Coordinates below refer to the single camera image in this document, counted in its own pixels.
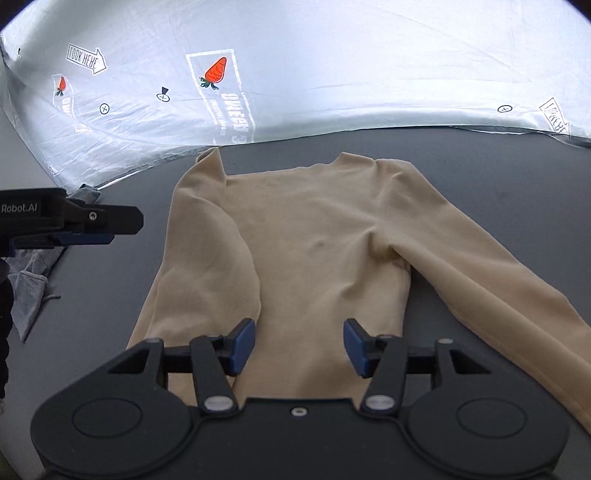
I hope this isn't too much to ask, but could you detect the beige long sleeve shirt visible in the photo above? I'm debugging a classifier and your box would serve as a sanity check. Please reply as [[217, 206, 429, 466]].
[[129, 149, 590, 426]]

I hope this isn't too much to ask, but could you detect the grey garment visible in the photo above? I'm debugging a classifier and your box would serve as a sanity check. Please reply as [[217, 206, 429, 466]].
[[1, 185, 100, 340]]

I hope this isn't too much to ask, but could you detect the white carrot print sheet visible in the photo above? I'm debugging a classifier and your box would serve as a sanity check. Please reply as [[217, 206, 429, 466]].
[[1, 1, 590, 190]]

